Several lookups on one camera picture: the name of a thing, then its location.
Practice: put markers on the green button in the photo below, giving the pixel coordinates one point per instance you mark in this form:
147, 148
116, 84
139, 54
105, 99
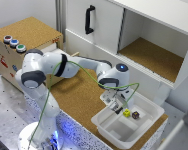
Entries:
21, 48

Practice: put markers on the white cabinet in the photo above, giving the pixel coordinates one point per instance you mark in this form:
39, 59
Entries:
154, 13

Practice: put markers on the white plastic box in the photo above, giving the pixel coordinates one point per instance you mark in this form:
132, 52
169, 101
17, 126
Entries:
144, 123

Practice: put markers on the red button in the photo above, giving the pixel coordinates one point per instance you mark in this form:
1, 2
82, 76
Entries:
7, 39

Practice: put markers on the yellow block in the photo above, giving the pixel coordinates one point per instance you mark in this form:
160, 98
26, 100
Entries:
126, 113

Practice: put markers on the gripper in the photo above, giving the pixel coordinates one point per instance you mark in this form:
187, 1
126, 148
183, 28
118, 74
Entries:
113, 98

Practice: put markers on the purple block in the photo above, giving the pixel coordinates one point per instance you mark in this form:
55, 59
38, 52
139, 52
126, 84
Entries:
135, 115

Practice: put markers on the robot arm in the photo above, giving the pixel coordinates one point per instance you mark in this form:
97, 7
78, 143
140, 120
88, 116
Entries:
44, 65

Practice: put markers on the blue button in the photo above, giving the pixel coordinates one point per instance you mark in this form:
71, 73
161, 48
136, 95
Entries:
14, 42

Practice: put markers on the white sliding door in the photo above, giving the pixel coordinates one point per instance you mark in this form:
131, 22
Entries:
105, 23

